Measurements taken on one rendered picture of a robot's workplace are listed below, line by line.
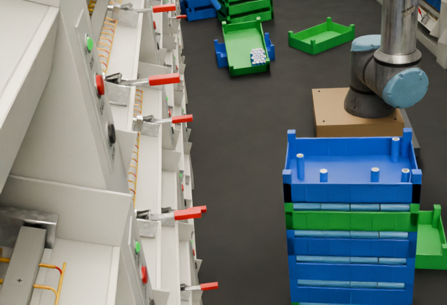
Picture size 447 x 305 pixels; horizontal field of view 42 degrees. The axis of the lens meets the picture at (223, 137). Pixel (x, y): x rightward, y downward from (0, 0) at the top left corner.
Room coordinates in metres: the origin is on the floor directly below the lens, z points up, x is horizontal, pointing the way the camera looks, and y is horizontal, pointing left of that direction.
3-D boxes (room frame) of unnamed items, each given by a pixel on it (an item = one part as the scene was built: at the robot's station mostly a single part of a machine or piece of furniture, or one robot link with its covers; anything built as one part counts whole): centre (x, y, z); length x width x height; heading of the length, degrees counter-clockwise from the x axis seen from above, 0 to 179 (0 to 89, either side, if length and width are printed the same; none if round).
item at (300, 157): (1.18, -0.18, 0.44); 0.02 x 0.02 x 0.06
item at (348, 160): (1.16, -0.29, 0.44); 0.30 x 0.20 x 0.08; 78
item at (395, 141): (1.20, -0.41, 0.44); 0.02 x 0.02 x 0.06
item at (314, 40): (3.01, -0.60, 0.04); 0.30 x 0.20 x 0.08; 121
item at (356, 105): (1.95, -0.56, 0.20); 0.19 x 0.19 x 0.10
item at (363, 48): (1.94, -0.57, 0.34); 0.17 x 0.15 x 0.18; 11
